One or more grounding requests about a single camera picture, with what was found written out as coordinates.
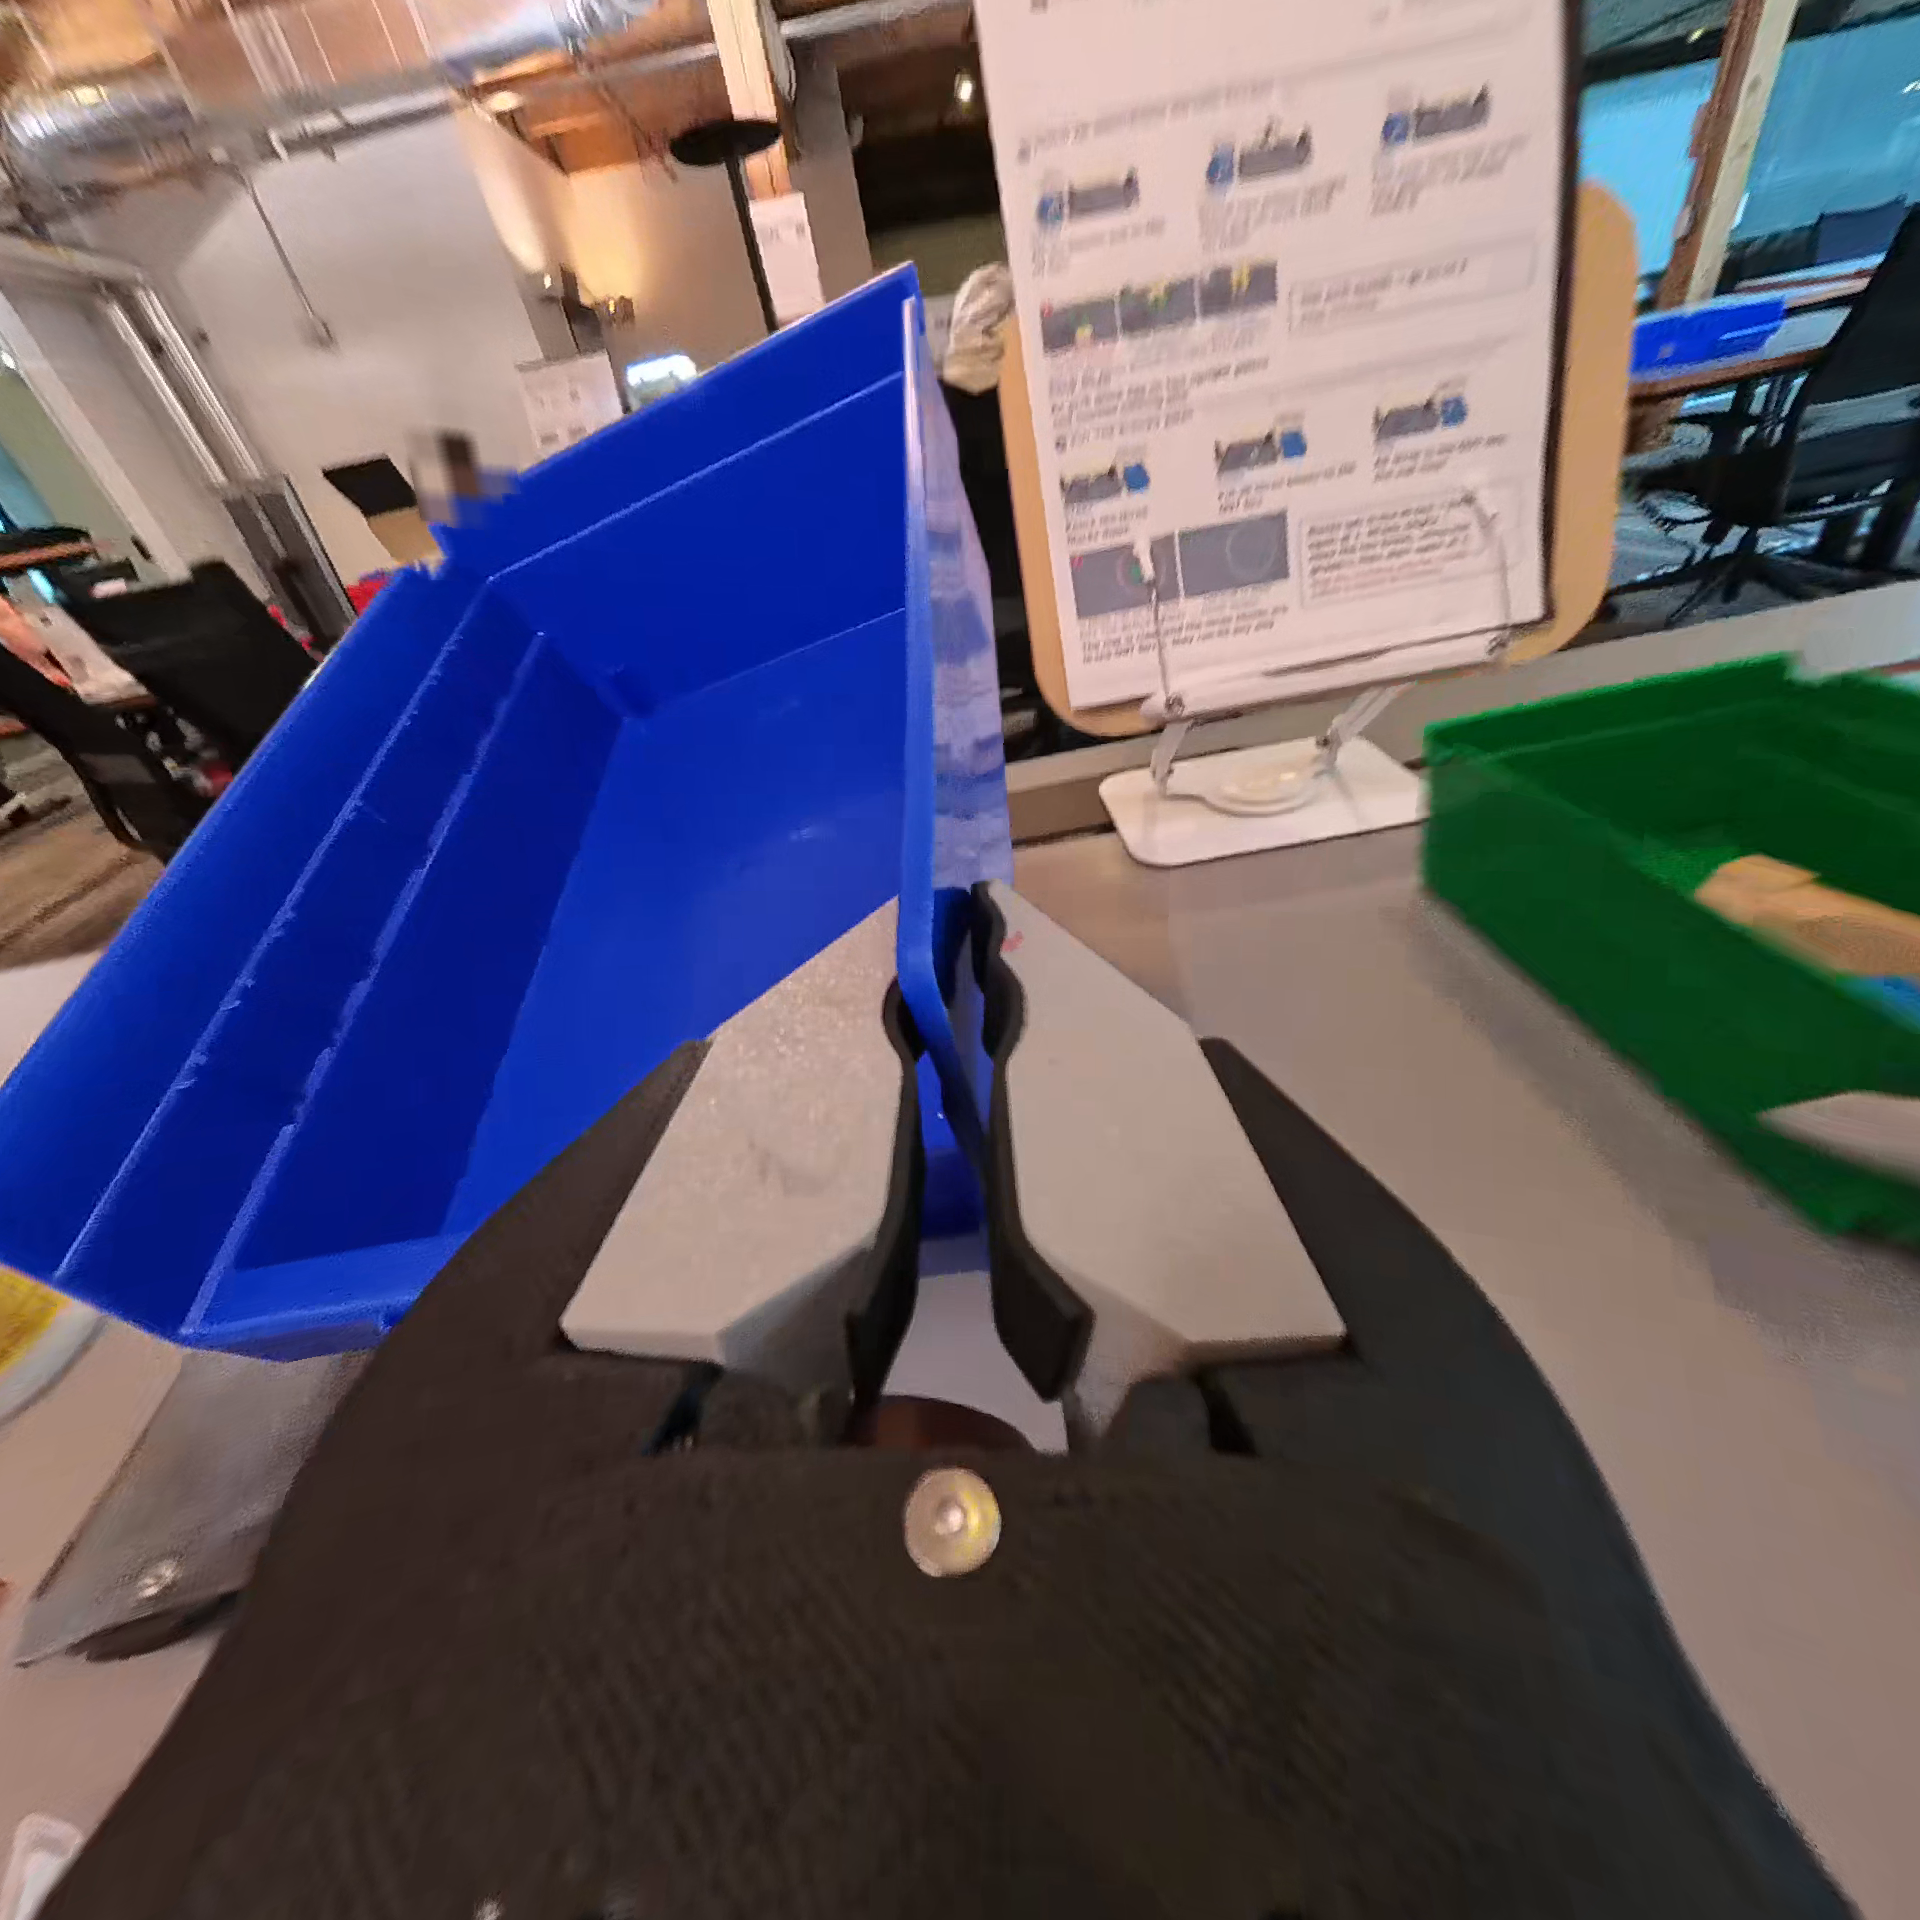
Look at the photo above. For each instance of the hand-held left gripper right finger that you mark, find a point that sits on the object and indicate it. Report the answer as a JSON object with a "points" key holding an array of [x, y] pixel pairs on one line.
{"points": [[1155, 1172]]}

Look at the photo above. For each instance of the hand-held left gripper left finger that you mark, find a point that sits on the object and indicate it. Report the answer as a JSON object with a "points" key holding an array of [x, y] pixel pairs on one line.
{"points": [[750, 1184]]}

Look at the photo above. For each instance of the blue plastic bin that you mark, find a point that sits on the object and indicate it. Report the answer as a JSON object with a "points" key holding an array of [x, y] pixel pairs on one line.
{"points": [[600, 902], [1703, 332]]}

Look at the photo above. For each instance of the green plastic bin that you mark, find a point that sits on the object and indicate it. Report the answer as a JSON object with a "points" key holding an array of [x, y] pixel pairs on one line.
{"points": [[1576, 839]]}

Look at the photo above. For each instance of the natural wooden arch block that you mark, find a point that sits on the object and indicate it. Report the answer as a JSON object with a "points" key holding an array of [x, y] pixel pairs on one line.
{"points": [[1799, 909]]}

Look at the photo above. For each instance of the white document stand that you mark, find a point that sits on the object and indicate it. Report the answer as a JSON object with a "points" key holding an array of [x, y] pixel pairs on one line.
{"points": [[1350, 809]]}

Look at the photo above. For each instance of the metal clamp plate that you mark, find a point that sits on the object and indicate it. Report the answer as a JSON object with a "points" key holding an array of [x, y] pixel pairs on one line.
{"points": [[165, 1501]]}

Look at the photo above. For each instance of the white container yellow label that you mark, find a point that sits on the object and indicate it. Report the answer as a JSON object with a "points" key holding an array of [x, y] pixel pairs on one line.
{"points": [[37, 1342]]}

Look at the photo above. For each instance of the black office chair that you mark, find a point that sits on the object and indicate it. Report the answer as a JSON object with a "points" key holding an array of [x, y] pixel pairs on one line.
{"points": [[1845, 421], [181, 675]]}

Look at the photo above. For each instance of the printed instruction sheet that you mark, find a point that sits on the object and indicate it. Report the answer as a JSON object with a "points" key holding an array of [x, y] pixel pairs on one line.
{"points": [[1276, 376]]}

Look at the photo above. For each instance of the wooden post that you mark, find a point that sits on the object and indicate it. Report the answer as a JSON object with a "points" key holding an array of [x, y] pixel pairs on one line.
{"points": [[1725, 150]]}

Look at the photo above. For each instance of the metal ceiling duct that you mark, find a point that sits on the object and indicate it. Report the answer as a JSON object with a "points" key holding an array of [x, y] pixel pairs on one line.
{"points": [[225, 112]]}

